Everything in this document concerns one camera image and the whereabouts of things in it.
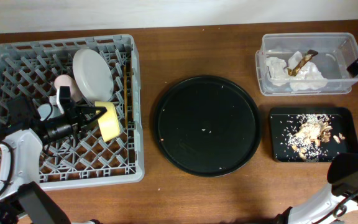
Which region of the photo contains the yellow bowl with food scraps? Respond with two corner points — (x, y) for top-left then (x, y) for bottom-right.
(94, 101), (121, 142)

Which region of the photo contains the wooden chopstick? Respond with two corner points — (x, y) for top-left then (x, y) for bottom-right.
(129, 62), (134, 121)
(123, 65), (128, 129)

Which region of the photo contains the white paper napkin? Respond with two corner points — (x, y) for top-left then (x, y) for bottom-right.
(265, 51), (328, 91)

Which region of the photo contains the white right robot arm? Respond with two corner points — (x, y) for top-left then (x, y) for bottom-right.
(271, 153), (358, 224)

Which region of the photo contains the black rectangular tray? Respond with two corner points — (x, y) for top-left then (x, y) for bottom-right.
(268, 107), (358, 162)

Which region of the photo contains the clear plastic bin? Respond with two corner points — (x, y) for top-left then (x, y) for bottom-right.
(255, 32), (358, 96)

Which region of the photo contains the grey plastic dishwasher rack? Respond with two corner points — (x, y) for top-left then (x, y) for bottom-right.
(0, 34), (145, 190)

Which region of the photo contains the gold foil wrapper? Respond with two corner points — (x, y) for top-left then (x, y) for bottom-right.
(287, 49), (318, 77)

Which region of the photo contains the pink plastic cup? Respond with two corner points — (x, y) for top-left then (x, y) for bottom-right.
(53, 74), (82, 102)

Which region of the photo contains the grey round plate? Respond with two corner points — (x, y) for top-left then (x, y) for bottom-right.
(73, 49), (114, 103)

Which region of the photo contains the round black tray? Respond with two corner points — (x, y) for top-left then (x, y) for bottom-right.
(152, 75), (262, 177)

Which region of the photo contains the light blue plastic cup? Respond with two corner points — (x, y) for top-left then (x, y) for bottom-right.
(37, 103), (56, 121)

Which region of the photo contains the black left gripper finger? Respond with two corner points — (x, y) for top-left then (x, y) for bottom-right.
(74, 105), (107, 116)
(78, 117), (99, 133)

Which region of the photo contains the food scraps and rice pile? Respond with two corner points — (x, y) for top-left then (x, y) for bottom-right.
(280, 114), (347, 162)

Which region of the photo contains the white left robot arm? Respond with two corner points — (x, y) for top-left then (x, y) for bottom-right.
(0, 86), (117, 223)

